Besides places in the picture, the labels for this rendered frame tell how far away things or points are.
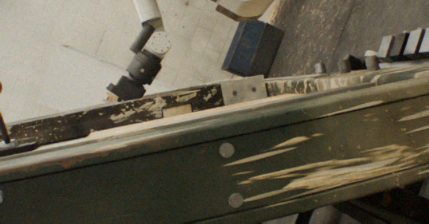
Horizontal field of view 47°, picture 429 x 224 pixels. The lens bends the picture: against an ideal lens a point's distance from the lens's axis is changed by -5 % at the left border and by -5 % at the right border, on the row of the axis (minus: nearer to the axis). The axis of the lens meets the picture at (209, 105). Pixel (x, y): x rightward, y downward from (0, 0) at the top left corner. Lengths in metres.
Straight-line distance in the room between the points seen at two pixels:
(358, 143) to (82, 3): 5.94
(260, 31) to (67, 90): 2.04
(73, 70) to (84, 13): 1.53
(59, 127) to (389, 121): 1.03
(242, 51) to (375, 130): 4.83
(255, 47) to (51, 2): 2.55
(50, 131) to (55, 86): 3.59
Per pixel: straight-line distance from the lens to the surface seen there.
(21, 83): 6.54
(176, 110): 1.43
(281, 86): 1.34
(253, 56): 5.39
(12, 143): 0.79
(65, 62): 5.00
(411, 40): 1.11
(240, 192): 0.53
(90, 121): 1.43
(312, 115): 0.54
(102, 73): 4.96
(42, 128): 1.45
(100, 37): 6.36
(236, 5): 0.77
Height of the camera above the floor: 1.25
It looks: 9 degrees down
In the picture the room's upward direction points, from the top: 68 degrees counter-clockwise
